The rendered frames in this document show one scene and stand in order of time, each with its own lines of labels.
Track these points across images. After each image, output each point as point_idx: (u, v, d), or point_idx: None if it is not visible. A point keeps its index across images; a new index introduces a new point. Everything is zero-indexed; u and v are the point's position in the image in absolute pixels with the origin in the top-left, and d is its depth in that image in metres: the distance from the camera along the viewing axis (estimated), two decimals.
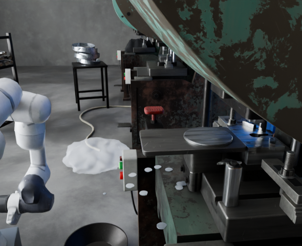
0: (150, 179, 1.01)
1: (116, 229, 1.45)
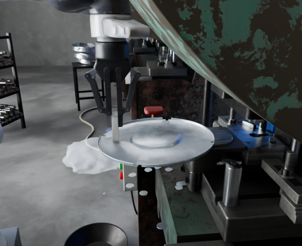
0: (150, 179, 1.01)
1: (116, 229, 1.45)
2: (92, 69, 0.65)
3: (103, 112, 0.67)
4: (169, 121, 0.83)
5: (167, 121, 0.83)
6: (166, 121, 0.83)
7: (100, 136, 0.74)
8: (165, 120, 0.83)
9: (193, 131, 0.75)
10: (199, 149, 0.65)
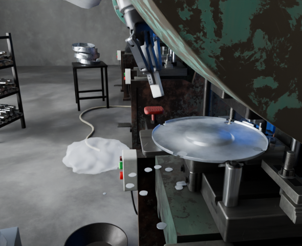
0: (150, 179, 1.01)
1: (116, 229, 1.45)
2: (130, 35, 0.74)
3: (148, 71, 0.77)
4: (169, 124, 0.81)
5: (167, 125, 0.81)
6: (168, 125, 0.81)
7: (184, 156, 0.62)
8: (165, 125, 0.81)
9: (203, 122, 0.83)
10: (241, 127, 0.79)
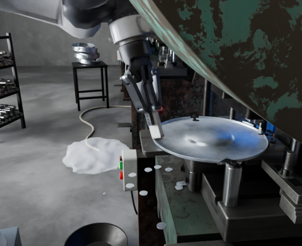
0: (150, 179, 1.01)
1: (116, 229, 1.45)
2: (125, 71, 0.66)
3: (146, 110, 0.68)
4: (219, 158, 0.62)
5: (222, 159, 0.61)
6: (223, 158, 0.62)
7: (258, 131, 0.76)
8: None
9: (179, 147, 0.67)
10: None
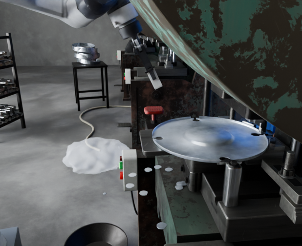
0: (150, 179, 1.01)
1: (116, 229, 1.45)
2: (136, 43, 0.91)
3: (151, 69, 0.96)
4: None
5: None
6: None
7: (190, 117, 0.86)
8: None
9: (244, 150, 0.66)
10: (202, 156, 0.62)
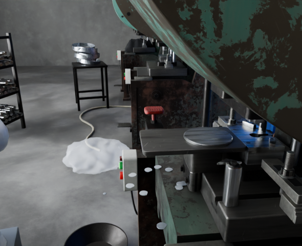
0: (150, 179, 1.01)
1: (116, 229, 1.45)
2: None
3: None
4: None
5: None
6: None
7: None
8: None
9: None
10: None
